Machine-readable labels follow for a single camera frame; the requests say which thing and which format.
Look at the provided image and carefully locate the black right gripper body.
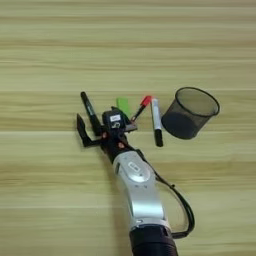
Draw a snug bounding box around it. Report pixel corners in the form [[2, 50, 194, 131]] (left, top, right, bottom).
[[99, 127, 136, 164]]

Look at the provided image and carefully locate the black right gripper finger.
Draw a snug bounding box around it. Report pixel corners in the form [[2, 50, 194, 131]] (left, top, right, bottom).
[[123, 122, 139, 133], [76, 113, 103, 148]]

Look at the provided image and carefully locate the black marker pen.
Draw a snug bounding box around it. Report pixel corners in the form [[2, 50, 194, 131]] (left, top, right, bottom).
[[80, 91, 103, 137]]

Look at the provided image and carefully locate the green eraser block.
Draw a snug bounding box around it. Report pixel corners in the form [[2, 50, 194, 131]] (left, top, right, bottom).
[[115, 97, 132, 120]]

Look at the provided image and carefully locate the red and black pen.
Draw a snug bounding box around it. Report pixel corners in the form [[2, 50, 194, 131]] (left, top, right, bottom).
[[130, 95, 153, 122]]

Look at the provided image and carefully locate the white marker with black cap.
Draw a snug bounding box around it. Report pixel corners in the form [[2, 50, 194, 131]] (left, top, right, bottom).
[[150, 97, 165, 148]]

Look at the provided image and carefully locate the black box with white label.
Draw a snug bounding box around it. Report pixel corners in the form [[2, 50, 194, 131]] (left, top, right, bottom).
[[101, 107, 128, 132]]

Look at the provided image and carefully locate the black mesh pen cup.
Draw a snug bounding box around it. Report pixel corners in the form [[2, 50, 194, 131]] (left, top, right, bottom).
[[161, 86, 221, 141]]

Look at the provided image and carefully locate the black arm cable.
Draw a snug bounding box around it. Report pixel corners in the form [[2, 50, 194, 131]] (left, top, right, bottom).
[[134, 148, 196, 240]]

